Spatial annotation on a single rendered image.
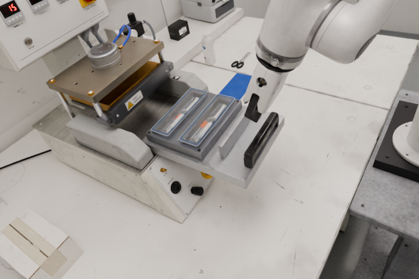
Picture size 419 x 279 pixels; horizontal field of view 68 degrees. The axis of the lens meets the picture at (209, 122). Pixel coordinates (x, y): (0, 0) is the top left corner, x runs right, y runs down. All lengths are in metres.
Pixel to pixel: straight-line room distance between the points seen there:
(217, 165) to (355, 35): 0.39
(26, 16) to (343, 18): 0.72
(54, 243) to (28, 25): 0.54
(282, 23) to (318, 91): 0.78
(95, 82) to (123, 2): 0.85
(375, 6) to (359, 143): 0.65
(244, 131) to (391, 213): 0.42
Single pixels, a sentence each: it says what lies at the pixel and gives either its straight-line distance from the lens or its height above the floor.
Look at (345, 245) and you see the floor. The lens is 1.70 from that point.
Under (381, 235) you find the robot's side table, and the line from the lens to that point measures 1.75.
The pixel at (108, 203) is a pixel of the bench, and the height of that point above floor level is 0.75.
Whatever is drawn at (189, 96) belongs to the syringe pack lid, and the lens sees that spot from 0.84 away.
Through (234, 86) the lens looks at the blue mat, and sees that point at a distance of 1.28.
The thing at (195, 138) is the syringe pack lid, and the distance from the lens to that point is 0.71.
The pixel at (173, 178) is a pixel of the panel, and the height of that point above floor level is 0.86.
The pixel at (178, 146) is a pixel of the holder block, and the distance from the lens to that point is 0.72.
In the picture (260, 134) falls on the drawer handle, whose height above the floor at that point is 1.01.
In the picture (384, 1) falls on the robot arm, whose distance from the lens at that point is 0.46.
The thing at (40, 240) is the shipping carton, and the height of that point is 0.84.
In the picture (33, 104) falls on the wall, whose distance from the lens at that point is 1.44.
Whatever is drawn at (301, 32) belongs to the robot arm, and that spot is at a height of 1.28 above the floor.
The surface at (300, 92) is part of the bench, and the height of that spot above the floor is 0.75.
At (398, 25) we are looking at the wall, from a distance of 3.11.
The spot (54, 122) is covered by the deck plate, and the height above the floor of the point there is 0.93.
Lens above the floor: 1.50
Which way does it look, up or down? 41 degrees down
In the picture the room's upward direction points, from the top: 12 degrees counter-clockwise
